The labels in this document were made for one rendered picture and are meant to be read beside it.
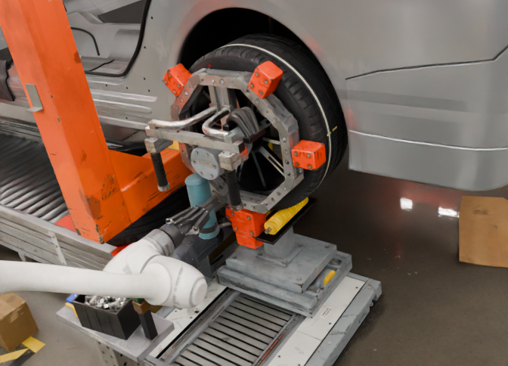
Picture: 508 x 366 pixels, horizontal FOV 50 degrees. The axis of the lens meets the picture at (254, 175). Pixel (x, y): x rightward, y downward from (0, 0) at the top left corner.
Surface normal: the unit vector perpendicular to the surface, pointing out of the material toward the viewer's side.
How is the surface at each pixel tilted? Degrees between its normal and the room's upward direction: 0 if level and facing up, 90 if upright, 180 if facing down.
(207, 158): 90
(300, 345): 0
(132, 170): 90
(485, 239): 1
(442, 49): 90
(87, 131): 90
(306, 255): 0
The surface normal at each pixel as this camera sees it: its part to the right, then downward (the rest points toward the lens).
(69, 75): 0.80, 0.18
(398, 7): -0.58, 0.47
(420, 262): -0.15, -0.87
